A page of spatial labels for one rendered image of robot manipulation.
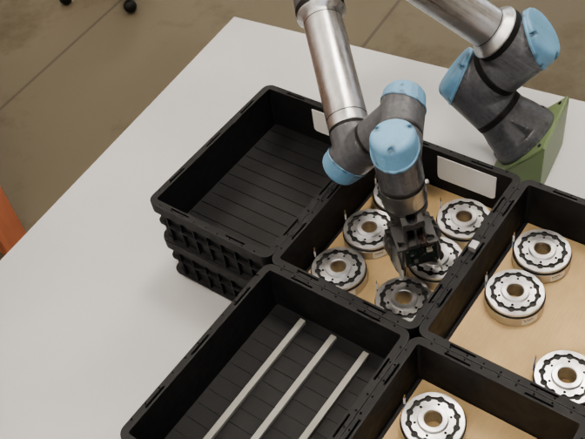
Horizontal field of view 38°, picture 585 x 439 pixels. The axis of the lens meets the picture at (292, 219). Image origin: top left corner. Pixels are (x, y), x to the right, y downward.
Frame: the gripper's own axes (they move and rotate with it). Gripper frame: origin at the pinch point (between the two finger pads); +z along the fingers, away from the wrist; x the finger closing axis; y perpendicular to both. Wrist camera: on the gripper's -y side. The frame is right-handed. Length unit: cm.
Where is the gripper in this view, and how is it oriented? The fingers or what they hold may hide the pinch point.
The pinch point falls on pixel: (417, 263)
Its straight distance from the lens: 157.4
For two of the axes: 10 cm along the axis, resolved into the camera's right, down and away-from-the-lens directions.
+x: 9.6, -2.7, -0.7
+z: 2.3, 6.4, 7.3
